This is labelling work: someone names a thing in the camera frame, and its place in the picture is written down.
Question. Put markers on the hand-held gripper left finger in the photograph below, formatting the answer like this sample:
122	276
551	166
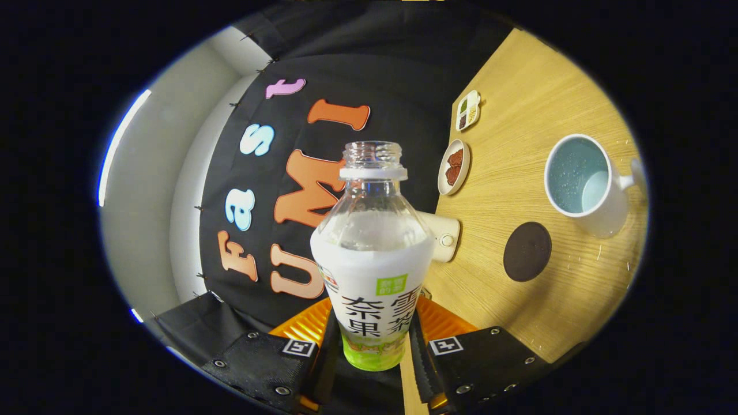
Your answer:
265	363

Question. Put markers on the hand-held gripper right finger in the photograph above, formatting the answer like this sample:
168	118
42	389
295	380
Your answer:
490	363

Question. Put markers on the round dark brown coaster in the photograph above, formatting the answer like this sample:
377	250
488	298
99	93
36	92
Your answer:
527	252

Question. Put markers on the clear juice bottle white label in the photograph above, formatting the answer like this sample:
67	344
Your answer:
372	271

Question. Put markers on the white cup blue inside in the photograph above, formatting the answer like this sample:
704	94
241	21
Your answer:
605	216

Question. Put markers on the wooden table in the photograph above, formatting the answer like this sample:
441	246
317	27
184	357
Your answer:
519	323

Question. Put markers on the cream toaster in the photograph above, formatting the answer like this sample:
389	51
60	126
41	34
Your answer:
445	239

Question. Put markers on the ceiling light strip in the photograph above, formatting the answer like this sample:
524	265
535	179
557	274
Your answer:
118	150
136	314

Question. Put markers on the round plate with brown food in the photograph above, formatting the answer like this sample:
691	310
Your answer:
454	167

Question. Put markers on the white divided snack dish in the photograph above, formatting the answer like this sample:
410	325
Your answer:
468	110

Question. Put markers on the black backdrop cloth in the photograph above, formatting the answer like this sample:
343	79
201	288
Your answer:
403	86

